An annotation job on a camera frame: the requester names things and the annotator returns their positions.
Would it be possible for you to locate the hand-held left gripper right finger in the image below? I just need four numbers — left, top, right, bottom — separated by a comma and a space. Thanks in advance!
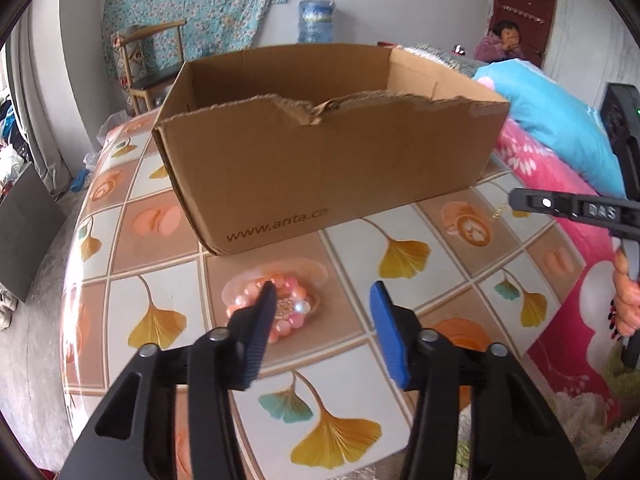
369, 281, 586, 480

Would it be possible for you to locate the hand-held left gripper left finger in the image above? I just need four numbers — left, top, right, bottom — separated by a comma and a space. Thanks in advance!
59, 281, 278, 480

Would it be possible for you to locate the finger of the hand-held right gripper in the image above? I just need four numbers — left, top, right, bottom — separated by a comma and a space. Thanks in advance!
509, 187, 640, 227

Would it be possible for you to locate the small gold ornament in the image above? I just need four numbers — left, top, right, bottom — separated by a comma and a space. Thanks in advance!
274, 297, 318, 322

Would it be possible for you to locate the pink bead bracelet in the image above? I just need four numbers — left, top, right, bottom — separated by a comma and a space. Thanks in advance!
225, 271, 321, 345

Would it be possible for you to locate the brown cardboard box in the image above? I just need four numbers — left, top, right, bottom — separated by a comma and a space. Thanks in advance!
152, 42, 511, 257

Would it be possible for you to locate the person's right hand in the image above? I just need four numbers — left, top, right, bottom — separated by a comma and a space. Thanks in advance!
611, 249, 640, 343

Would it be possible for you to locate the pink floral blanket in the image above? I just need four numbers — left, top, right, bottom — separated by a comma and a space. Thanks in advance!
492, 117, 640, 401

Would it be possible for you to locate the light blue pillow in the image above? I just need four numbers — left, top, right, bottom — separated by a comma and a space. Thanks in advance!
472, 59, 626, 196

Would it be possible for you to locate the ginkgo leaf patterned tablecloth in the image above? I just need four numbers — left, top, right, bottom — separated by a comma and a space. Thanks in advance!
60, 110, 588, 480

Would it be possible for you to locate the grey fuzzy blanket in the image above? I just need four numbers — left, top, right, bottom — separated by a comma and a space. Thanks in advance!
400, 45, 482, 77

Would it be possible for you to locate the white plastic bag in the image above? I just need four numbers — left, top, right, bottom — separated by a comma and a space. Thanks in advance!
82, 110, 132, 171

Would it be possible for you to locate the dark grey cabinet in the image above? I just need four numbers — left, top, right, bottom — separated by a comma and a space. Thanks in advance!
0, 162, 68, 303

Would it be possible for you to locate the wooden chair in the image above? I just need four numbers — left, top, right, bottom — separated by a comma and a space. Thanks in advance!
110, 20, 188, 116

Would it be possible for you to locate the blue water jug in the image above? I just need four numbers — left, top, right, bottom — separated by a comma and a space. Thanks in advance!
297, 0, 336, 45

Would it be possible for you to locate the grey curtain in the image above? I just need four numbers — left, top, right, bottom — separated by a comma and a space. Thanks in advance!
10, 15, 73, 196

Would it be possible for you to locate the pile of clothes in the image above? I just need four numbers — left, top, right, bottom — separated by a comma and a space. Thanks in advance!
0, 95, 26, 181

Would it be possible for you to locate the teal floral curtain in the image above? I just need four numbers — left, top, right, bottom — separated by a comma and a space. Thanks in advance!
102, 0, 290, 81

